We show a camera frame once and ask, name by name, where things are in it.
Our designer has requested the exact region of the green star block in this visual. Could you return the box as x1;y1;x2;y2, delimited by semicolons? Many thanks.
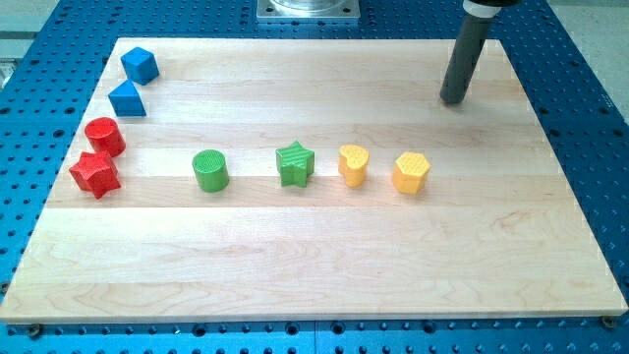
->
275;141;315;188

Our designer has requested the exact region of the blue triangular prism block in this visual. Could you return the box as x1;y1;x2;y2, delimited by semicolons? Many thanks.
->
108;80;146;117

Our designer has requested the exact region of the light wooden board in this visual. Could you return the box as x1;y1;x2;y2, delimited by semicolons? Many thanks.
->
1;37;627;324

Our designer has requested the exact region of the blue cube block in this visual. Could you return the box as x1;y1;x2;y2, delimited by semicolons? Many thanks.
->
121;47;159;86

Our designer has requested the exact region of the red star block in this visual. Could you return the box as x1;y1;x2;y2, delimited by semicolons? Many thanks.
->
69;150;121;199

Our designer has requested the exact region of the green cylinder block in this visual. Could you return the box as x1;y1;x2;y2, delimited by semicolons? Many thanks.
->
192;149;229;193

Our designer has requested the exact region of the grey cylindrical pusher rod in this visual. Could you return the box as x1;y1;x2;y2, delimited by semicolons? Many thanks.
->
439;14;492;104

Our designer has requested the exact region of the silver robot base mount plate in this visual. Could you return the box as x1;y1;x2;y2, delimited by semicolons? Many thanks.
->
257;0;360;21

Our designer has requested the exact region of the yellow heart block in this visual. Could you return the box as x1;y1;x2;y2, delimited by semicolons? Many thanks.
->
338;145;370;188

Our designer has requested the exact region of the red cylinder block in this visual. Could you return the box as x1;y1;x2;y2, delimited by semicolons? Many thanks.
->
84;117;126;157

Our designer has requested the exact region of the yellow hexagon block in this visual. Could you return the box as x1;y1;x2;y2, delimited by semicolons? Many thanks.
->
392;151;431;195

